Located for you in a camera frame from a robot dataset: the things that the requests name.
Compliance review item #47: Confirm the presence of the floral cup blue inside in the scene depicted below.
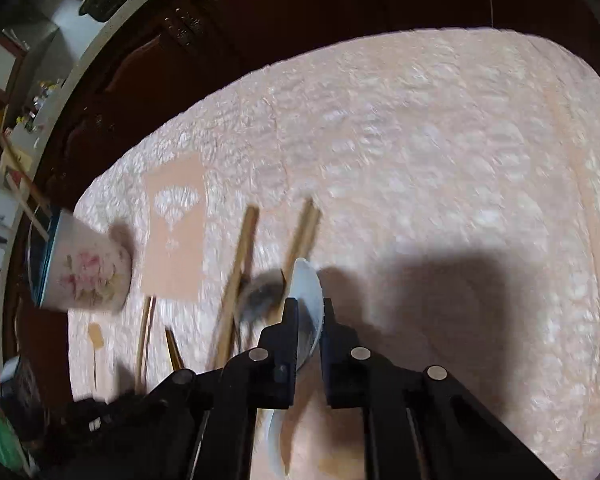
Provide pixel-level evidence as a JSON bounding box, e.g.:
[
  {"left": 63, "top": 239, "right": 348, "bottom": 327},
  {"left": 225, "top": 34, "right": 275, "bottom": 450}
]
[{"left": 26, "top": 210, "right": 133, "bottom": 315}]

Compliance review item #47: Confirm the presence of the wooden chopstick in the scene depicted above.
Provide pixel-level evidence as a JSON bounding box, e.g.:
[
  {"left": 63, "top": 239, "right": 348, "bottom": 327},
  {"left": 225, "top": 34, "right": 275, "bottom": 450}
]
[
  {"left": 164, "top": 327, "right": 186, "bottom": 373},
  {"left": 134, "top": 296, "right": 157, "bottom": 393},
  {"left": 2, "top": 172, "right": 52, "bottom": 209},
  {"left": 275, "top": 197, "right": 322, "bottom": 291},
  {"left": 0, "top": 132, "right": 51, "bottom": 241},
  {"left": 211, "top": 205, "right": 260, "bottom": 368}
]

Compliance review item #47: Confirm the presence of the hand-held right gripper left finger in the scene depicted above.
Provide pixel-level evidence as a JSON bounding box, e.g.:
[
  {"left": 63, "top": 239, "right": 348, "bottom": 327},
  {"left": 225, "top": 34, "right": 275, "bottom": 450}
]
[{"left": 110, "top": 297, "right": 301, "bottom": 480}]

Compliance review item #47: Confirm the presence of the pink lace blanket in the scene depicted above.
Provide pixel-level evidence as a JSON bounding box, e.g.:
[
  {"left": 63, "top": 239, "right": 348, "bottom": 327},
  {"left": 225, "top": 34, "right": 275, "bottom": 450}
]
[{"left": 67, "top": 27, "right": 600, "bottom": 480}]

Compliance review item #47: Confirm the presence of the white countertop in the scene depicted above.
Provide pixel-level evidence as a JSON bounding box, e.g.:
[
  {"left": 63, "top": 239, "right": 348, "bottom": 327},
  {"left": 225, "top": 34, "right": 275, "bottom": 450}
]
[{"left": 0, "top": 0, "right": 201, "bottom": 376}]

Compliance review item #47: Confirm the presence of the metal spoon white handle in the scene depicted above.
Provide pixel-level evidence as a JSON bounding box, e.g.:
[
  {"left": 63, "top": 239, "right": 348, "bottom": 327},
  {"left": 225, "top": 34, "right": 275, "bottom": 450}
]
[{"left": 232, "top": 269, "right": 288, "bottom": 353}]

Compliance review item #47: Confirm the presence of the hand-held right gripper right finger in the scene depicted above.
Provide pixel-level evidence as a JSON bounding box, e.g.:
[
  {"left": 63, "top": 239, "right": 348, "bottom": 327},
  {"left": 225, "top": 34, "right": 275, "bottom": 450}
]
[{"left": 321, "top": 297, "right": 561, "bottom": 480}]

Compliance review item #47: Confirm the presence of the black box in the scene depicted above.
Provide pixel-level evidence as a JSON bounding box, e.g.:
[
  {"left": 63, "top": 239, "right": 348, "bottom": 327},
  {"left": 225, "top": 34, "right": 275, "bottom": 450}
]
[{"left": 0, "top": 355, "right": 46, "bottom": 441}]

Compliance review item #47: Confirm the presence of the white ceramic spoon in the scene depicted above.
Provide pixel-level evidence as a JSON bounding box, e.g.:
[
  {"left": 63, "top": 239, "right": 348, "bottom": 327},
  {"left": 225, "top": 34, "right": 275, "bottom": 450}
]
[{"left": 266, "top": 257, "right": 326, "bottom": 478}]

